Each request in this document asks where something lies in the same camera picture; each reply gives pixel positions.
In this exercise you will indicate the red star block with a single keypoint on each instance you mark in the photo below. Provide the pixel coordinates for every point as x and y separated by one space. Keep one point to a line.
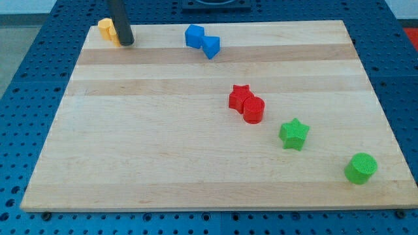
238 96

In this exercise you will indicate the green star block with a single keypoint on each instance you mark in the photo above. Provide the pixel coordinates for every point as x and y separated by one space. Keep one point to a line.
293 134

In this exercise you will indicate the red cylinder block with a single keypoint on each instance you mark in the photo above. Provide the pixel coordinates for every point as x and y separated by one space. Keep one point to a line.
253 111

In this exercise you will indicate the wooden board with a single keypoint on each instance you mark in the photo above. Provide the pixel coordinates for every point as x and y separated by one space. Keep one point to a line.
148 127

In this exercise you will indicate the blue triangle block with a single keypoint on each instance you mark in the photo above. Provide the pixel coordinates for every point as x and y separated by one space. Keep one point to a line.
210 46

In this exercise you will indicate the blue cube block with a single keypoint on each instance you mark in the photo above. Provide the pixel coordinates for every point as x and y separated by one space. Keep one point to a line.
193 36

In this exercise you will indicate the yellow block behind rod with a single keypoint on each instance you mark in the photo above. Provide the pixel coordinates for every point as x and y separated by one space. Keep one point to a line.
114 36

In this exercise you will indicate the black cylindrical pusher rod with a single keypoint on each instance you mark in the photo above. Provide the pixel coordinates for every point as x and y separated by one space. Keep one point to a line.
121 22

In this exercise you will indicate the yellow hexagon block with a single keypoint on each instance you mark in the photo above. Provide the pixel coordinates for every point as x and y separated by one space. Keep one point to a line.
104 28

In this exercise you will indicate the green cylinder block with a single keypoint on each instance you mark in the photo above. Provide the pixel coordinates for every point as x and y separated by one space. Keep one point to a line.
361 168

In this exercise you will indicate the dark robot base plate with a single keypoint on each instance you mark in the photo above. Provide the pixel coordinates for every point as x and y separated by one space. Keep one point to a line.
193 5

